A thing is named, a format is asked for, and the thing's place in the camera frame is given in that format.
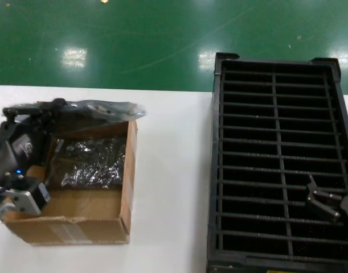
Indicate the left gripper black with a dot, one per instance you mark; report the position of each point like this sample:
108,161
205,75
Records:
14,148

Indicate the black slotted divider container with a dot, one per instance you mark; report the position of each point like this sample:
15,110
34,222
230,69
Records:
215,170

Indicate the brown cardboard box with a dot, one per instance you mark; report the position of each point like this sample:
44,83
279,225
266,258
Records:
85,227

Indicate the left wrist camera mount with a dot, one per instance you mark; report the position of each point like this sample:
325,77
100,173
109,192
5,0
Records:
25,202

